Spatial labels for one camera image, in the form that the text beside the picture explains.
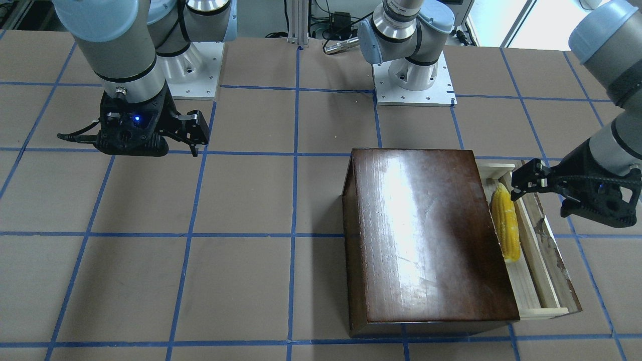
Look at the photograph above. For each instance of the black electronics box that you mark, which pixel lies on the black electronics box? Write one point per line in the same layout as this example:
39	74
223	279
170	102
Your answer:
339	21

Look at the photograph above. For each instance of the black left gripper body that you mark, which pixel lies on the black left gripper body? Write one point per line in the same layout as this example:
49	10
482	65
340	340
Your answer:
577	165

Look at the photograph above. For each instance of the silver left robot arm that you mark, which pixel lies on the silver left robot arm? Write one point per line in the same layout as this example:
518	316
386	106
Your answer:
606	42

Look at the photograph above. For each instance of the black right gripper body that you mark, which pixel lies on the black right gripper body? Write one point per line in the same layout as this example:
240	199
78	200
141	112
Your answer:
169	113

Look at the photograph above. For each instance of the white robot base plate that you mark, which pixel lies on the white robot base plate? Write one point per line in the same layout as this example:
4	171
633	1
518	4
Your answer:
401	83

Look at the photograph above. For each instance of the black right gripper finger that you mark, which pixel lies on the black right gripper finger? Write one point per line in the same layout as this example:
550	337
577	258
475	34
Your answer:
194	149
193	129

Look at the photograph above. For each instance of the silver metal cylinder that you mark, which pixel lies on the silver metal cylinder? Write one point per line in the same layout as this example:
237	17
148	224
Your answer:
341	46

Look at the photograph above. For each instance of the yellow toy corn cob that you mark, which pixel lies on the yellow toy corn cob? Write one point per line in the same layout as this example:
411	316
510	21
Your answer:
505	219

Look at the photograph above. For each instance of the dark brown wooden drawer box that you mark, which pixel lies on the dark brown wooden drawer box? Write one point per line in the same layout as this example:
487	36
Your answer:
422	253

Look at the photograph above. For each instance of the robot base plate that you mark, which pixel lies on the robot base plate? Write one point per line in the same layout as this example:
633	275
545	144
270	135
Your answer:
194	74

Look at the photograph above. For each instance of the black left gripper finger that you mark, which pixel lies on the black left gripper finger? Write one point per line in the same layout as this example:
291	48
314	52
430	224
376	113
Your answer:
517	193
533	175

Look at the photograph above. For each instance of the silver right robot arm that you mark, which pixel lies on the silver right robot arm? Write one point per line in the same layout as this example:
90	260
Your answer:
140	50

